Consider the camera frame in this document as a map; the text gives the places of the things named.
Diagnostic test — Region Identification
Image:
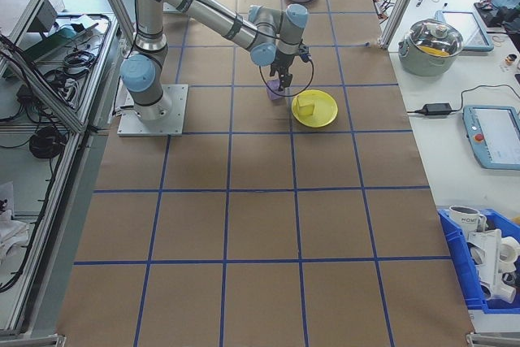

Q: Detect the yellow foam block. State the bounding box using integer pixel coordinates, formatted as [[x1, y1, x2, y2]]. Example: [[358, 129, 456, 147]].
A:
[[295, 96, 316, 117]]

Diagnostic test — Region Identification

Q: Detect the yellow plate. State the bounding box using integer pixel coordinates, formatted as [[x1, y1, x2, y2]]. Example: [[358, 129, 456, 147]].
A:
[[291, 89, 339, 128]]

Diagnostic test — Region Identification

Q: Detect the steel pot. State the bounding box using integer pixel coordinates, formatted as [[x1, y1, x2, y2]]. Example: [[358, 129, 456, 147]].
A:
[[397, 36, 459, 77]]

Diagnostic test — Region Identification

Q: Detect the black power adapter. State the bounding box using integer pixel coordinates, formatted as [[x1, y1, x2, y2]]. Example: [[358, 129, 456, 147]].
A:
[[422, 102, 453, 116]]

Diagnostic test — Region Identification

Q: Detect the glass pot lid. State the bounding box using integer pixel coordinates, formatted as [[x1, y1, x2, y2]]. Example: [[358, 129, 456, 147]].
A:
[[407, 18, 465, 59]]

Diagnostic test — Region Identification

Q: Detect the light blue teach pendant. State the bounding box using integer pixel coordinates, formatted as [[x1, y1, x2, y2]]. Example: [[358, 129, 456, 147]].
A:
[[462, 104, 520, 170], [434, 9, 495, 54]]

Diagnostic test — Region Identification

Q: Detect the white work table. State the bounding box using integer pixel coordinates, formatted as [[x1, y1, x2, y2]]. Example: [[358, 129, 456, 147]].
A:
[[359, 0, 520, 347]]

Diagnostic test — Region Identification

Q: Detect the white mug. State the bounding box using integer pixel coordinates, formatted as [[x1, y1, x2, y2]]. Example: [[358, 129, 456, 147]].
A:
[[448, 205, 487, 235]]

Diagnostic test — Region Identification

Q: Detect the green board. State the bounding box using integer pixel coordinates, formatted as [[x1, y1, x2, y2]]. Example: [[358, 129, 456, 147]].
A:
[[24, 24, 99, 64]]

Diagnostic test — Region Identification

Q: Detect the grey metal box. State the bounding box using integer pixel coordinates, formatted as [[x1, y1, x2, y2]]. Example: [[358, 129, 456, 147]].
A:
[[34, 0, 63, 33]]

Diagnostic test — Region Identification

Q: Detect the blue plastic bin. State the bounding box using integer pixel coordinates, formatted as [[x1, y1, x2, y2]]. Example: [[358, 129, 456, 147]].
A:
[[437, 208, 520, 315]]

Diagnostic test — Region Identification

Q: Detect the white pipe fitting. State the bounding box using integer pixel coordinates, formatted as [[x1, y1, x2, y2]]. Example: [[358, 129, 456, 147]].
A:
[[466, 228, 520, 304]]

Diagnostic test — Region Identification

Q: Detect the white cloth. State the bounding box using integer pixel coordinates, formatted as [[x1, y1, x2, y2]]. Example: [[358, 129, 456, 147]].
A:
[[0, 182, 30, 267]]

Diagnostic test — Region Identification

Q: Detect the smooth black gripper cable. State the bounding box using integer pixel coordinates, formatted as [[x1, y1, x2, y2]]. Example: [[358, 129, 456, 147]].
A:
[[258, 52, 314, 97]]

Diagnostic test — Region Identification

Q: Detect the black adapter cable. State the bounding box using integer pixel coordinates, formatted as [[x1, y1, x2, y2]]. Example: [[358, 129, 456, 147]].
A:
[[407, 85, 520, 115]]

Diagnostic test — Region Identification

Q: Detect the coiled black cable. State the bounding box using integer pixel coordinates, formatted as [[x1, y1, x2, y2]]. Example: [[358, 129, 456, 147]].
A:
[[28, 125, 68, 160]]

